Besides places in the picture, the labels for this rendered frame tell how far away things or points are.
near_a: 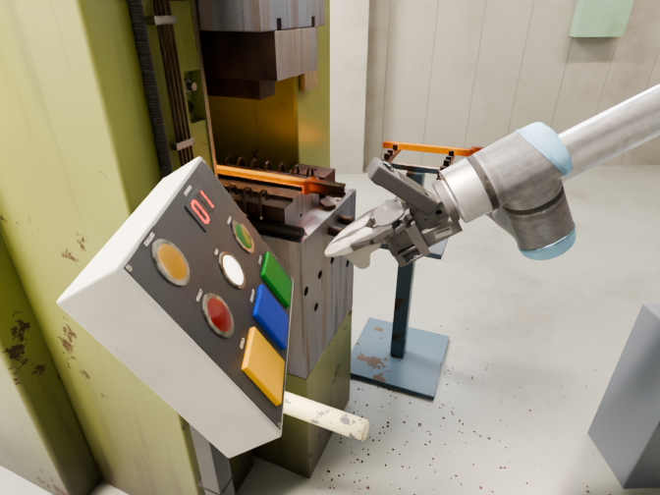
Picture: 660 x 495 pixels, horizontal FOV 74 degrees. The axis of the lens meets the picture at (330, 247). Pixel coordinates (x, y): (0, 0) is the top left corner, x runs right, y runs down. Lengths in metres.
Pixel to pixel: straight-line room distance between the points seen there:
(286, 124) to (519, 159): 0.88
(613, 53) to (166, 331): 4.68
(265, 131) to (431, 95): 3.00
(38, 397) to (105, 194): 0.74
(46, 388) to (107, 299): 1.04
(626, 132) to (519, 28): 3.55
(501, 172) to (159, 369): 0.50
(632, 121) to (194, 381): 0.84
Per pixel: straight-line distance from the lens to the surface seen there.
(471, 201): 0.66
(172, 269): 0.50
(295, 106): 1.38
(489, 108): 4.50
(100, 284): 0.47
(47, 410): 1.53
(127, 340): 0.50
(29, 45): 0.93
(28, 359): 1.42
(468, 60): 4.35
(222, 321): 0.54
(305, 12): 1.10
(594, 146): 0.93
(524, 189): 0.69
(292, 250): 1.06
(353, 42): 3.98
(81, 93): 0.86
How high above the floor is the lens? 1.41
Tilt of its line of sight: 29 degrees down
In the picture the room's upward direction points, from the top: straight up
